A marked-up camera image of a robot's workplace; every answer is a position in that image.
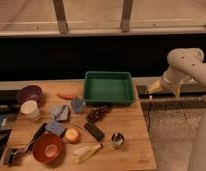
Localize red yellow apple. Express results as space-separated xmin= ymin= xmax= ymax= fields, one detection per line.
xmin=65 ymin=128 xmax=80 ymax=144

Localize blue sponge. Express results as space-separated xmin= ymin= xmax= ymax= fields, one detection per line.
xmin=45 ymin=120 xmax=65 ymax=136

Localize yellow corn cob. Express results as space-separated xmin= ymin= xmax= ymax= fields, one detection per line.
xmin=74 ymin=144 xmax=102 ymax=164

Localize purple bowl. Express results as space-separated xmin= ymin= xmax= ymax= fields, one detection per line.
xmin=16 ymin=85 xmax=42 ymax=104

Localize red orange bowl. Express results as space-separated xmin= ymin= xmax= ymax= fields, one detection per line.
xmin=32 ymin=133 xmax=63 ymax=164

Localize green plastic tray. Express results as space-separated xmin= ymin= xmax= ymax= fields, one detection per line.
xmin=83 ymin=71 xmax=135 ymax=106

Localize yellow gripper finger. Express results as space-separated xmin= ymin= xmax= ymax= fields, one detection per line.
xmin=147 ymin=80 xmax=163 ymax=94
xmin=173 ymin=87 xmax=180 ymax=98

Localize white plastic cup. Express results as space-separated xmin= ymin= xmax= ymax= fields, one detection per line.
xmin=20 ymin=100 xmax=40 ymax=120

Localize dark purple grapes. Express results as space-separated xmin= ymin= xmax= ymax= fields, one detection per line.
xmin=87 ymin=106 xmax=112 ymax=123

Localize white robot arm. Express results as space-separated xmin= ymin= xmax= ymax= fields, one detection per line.
xmin=147 ymin=48 xmax=206 ymax=171

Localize blue grey cloth piece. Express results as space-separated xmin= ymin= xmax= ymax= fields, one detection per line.
xmin=51 ymin=105 xmax=69 ymax=122

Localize small metal cup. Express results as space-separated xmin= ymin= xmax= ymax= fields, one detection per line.
xmin=111 ymin=132 xmax=124 ymax=149

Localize black rectangular block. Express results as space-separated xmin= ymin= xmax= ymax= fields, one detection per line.
xmin=84 ymin=122 xmax=104 ymax=141

